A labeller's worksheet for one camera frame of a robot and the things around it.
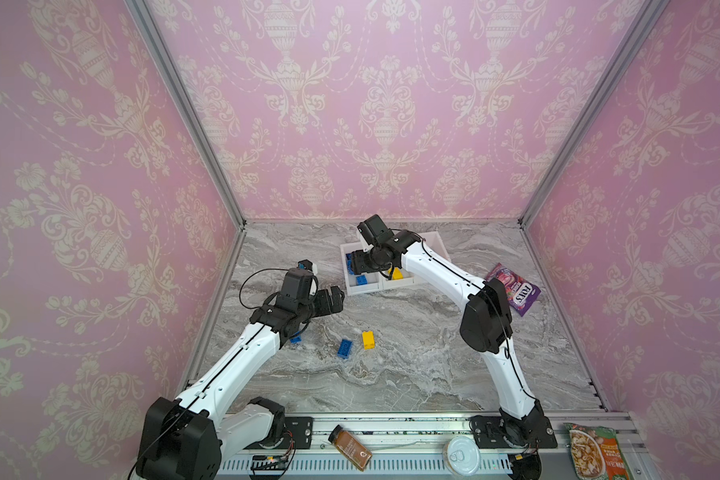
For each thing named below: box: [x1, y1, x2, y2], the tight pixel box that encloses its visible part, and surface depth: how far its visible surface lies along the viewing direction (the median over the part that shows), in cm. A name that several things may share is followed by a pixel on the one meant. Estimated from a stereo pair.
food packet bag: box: [564, 423, 630, 480], surface depth 72 cm
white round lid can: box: [443, 436, 481, 478], surface depth 68 cm
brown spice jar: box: [328, 424, 373, 472], surface depth 70 cm
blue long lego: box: [337, 339, 353, 359], surface depth 89 cm
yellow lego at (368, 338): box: [362, 330, 375, 350], surface depth 89 cm
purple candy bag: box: [486, 262, 541, 317], surface depth 101 cm
